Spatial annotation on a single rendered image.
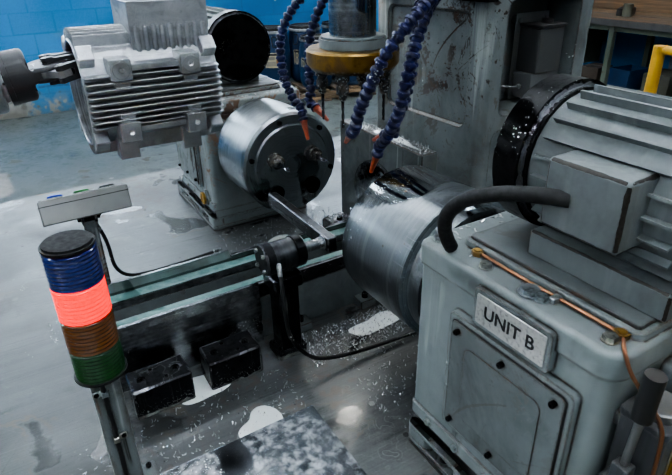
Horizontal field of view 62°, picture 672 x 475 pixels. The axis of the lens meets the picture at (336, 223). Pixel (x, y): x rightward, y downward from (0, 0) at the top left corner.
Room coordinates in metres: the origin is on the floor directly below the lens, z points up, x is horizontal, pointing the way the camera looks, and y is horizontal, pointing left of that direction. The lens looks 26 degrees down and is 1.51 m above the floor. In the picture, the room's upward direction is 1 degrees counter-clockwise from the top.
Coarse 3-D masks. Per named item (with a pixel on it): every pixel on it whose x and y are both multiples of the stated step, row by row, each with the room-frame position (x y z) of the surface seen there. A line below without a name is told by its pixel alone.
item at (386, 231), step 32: (384, 192) 0.84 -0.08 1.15; (416, 192) 0.81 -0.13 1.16; (448, 192) 0.79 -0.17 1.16; (352, 224) 0.83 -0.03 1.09; (384, 224) 0.78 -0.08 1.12; (416, 224) 0.74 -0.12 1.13; (352, 256) 0.81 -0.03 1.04; (384, 256) 0.74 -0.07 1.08; (416, 256) 0.71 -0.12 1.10; (384, 288) 0.73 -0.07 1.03; (416, 288) 0.69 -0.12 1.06; (416, 320) 0.70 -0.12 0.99
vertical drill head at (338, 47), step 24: (336, 0) 1.08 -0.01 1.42; (360, 0) 1.07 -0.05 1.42; (336, 24) 1.08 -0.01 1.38; (360, 24) 1.07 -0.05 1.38; (312, 48) 1.10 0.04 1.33; (336, 48) 1.05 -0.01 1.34; (360, 48) 1.05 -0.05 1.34; (336, 72) 1.03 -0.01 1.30; (360, 72) 1.02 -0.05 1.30; (384, 72) 1.05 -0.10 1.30; (384, 96) 1.10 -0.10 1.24
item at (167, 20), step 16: (112, 0) 0.92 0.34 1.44; (144, 0) 0.96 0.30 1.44; (160, 0) 0.88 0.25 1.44; (176, 0) 0.89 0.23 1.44; (192, 0) 0.90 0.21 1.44; (128, 16) 0.85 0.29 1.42; (144, 16) 0.86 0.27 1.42; (160, 16) 0.88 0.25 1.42; (176, 16) 0.89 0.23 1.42; (192, 16) 0.90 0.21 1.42; (128, 32) 0.86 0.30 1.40; (144, 32) 0.86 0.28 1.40; (160, 32) 0.87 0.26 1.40; (176, 32) 0.89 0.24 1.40; (192, 32) 0.90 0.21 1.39; (144, 48) 0.86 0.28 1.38
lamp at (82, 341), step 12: (60, 324) 0.54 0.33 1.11; (96, 324) 0.53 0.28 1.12; (108, 324) 0.55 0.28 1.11; (72, 336) 0.53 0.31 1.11; (84, 336) 0.53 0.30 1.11; (96, 336) 0.53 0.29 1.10; (108, 336) 0.54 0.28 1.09; (72, 348) 0.53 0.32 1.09; (84, 348) 0.53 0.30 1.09; (96, 348) 0.53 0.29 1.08; (108, 348) 0.54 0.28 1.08
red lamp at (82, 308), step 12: (96, 288) 0.54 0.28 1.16; (60, 300) 0.53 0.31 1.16; (72, 300) 0.53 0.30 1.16; (84, 300) 0.53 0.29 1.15; (96, 300) 0.54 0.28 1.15; (108, 300) 0.56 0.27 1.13; (60, 312) 0.53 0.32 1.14; (72, 312) 0.53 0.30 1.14; (84, 312) 0.53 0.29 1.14; (96, 312) 0.54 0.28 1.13; (108, 312) 0.55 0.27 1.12; (72, 324) 0.53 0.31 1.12; (84, 324) 0.53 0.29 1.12
